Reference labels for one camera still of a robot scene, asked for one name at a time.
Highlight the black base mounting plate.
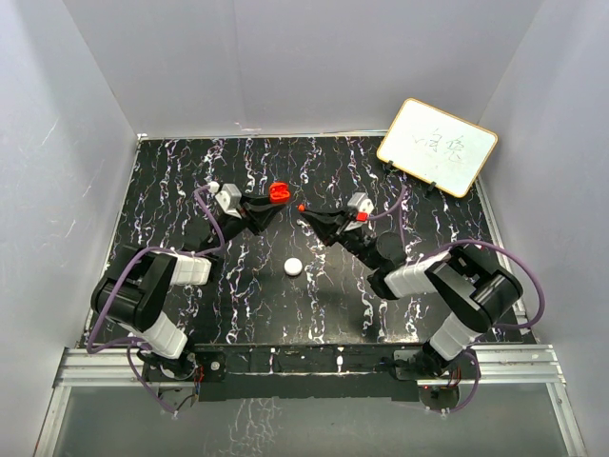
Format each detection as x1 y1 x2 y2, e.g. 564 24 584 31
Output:
137 345 482 404

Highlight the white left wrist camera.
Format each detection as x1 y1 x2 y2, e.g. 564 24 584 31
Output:
208 181 242 219

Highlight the aluminium frame rail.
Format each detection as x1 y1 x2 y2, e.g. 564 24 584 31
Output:
34 343 586 456

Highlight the white round charging case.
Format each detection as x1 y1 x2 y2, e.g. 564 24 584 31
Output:
284 257 304 277

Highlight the yellow framed whiteboard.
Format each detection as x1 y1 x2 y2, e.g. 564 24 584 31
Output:
377 98 499 198

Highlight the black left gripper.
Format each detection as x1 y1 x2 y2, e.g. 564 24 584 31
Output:
209 191 285 255

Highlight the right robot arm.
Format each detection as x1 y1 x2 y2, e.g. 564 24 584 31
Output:
298 205 523 378

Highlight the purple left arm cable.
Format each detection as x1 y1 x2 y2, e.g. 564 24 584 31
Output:
88 184 229 420

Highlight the orange charging case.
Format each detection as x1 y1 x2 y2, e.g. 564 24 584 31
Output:
268 182 291 204

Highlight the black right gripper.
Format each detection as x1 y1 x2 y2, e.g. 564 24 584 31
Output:
304 206 380 270

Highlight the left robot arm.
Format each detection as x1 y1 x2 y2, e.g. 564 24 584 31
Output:
90 182 291 380

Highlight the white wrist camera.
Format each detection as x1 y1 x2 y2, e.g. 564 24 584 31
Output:
345 192 374 231
208 181 242 219

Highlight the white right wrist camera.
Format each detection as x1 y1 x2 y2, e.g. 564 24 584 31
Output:
345 192 374 231

